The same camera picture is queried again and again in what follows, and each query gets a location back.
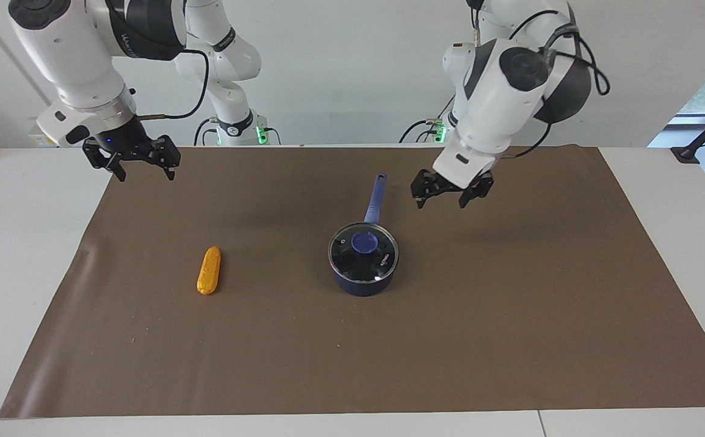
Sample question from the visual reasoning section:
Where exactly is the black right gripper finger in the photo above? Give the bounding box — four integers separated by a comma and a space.
83, 138, 127, 183
152, 135, 182, 181

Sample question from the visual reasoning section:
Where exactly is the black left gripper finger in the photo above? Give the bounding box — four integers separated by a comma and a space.
410, 169, 434, 211
458, 171, 494, 209

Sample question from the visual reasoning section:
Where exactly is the glass lid with blue knob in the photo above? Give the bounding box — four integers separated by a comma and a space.
328, 222, 399, 285

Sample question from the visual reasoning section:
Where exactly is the yellow corn cob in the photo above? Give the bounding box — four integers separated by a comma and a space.
197, 246, 222, 296

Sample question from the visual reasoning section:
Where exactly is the brown table mat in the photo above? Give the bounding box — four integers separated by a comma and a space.
0, 146, 705, 419

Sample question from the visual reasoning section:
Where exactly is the black right arm base cable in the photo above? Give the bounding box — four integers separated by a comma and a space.
193, 117, 220, 147

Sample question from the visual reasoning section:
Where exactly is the black arm base cable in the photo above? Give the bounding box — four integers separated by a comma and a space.
193, 117, 220, 147
398, 96, 455, 144

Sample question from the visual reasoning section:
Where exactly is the black left arm base cable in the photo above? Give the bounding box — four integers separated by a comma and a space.
398, 96, 455, 144

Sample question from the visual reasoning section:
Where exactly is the blue pot with handle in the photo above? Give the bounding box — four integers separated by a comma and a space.
328, 173, 400, 297

